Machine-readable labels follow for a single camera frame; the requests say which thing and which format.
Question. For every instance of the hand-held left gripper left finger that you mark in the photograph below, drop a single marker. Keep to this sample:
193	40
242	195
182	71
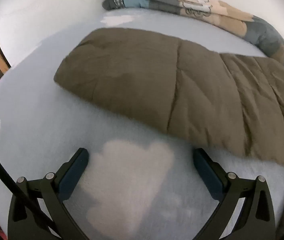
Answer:
74	172

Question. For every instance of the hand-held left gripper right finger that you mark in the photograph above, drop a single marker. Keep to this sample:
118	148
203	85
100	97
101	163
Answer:
207	172

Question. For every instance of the olive quilted jacket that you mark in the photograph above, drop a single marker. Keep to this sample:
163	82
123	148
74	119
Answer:
157	80

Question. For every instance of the light blue cloud bed sheet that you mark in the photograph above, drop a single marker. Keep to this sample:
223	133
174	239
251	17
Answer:
44	105

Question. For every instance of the patchwork print blanket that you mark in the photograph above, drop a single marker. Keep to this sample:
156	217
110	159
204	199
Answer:
207	7

